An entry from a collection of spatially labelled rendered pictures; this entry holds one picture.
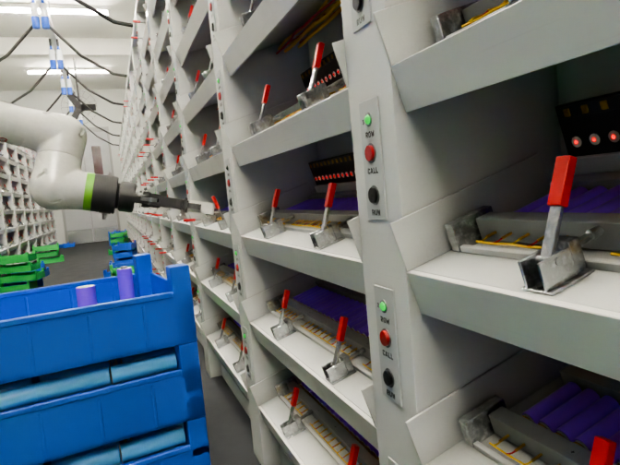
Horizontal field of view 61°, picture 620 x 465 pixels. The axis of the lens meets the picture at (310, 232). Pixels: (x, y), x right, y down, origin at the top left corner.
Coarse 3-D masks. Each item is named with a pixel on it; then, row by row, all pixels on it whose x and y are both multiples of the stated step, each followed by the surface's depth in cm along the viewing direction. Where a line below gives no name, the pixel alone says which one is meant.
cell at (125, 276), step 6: (120, 270) 66; (126, 270) 67; (120, 276) 66; (126, 276) 67; (132, 276) 67; (120, 282) 66; (126, 282) 67; (132, 282) 67; (120, 288) 67; (126, 288) 67; (132, 288) 67; (120, 294) 67; (126, 294) 67; (132, 294) 67
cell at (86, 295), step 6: (78, 288) 52; (84, 288) 52; (90, 288) 52; (78, 294) 52; (84, 294) 52; (90, 294) 52; (78, 300) 52; (84, 300) 52; (90, 300) 52; (96, 300) 53; (78, 306) 52
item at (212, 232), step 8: (224, 200) 185; (192, 216) 181; (200, 216) 182; (224, 216) 124; (200, 224) 177; (216, 224) 158; (200, 232) 174; (208, 232) 159; (216, 232) 145; (224, 232) 133; (208, 240) 165; (216, 240) 150; (224, 240) 137
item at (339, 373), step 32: (288, 288) 120; (320, 288) 116; (256, 320) 117; (288, 320) 101; (320, 320) 95; (352, 320) 91; (288, 352) 93; (320, 352) 87; (352, 352) 83; (320, 384) 78; (352, 384) 73; (352, 416) 69
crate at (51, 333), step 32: (64, 288) 66; (96, 288) 68; (160, 288) 66; (0, 320) 63; (32, 320) 47; (64, 320) 49; (96, 320) 50; (128, 320) 51; (160, 320) 53; (192, 320) 54; (0, 352) 46; (32, 352) 47; (64, 352) 49; (96, 352) 50; (128, 352) 51; (0, 384) 46
